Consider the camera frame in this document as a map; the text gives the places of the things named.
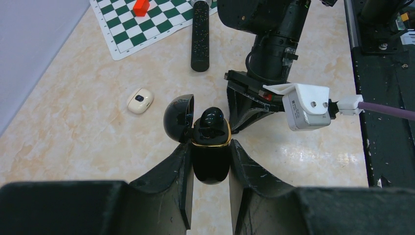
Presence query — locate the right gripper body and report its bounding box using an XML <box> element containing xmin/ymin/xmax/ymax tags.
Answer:
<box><xmin>224</xmin><ymin>70</ymin><xmax>284</xmax><ymax>112</ymax></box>

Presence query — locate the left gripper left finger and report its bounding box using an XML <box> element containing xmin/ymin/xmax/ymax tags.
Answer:
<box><xmin>0</xmin><ymin>144</ymin><xmax>193</xmax><ymax>235</ymax></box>

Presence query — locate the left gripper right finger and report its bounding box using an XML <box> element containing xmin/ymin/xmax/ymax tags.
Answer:
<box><xmin>229</xmin><ymin>140</ymin><xmax>415</xmax><ymax>235</ymax></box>

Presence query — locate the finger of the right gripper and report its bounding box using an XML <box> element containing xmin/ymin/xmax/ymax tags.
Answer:
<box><xmin>227</xmin><ymin>87</ymin><xmax>276</xmax><ymax>134</ymax></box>

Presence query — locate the black earbud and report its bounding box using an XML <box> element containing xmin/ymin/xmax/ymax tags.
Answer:
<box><xmin>200</xmin><ymin>107</ymin><xmax>224</xmax><ymax>129</ymax></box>

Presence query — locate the black earbud case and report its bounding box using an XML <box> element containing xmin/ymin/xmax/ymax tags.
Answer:
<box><xmin>163</xmin><ymin>94</ymin><xmax>231</xmax><ymax>185</ymax></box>

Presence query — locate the white earbud charging case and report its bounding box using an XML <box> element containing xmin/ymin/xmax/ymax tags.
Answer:
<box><xmin>127</xmin><ymin>88</ymin><xmax>155</xmax><ymax>114</ymax></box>

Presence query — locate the black microphone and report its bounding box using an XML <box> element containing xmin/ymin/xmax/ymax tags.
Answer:
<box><xmin>190</xmin><ymin>0</ymin><xmax>212</xmax><ymax>72</ymax></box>

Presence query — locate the red block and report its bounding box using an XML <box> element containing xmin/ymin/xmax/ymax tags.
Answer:
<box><xmin>133</xmin><ymin>0</ymin><xmax>150</xmax><ymax>17</ymax></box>

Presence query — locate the green white chessboard mat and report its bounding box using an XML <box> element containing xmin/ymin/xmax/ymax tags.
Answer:
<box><xmin>89</xmin><ymin>0</ymin><xmax>218</xmax><ymax>61</ymax></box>

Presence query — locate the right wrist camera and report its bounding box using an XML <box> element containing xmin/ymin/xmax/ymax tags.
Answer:
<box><xmin>263</xmin><ymin>83</ymin><xmax>331</xmax><ymax>131</ymax></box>

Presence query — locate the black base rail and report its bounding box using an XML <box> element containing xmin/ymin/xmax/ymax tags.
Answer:
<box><xmin>345</xmin><ymin>0</ymin><xmax>415</xmax><ymax>188</ymax></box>

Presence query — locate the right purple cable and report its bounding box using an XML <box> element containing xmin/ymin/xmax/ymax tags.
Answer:
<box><xmin>330</xmin><ymin>94</ymin><xmax>415</xmax><ymax>122</ymax></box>

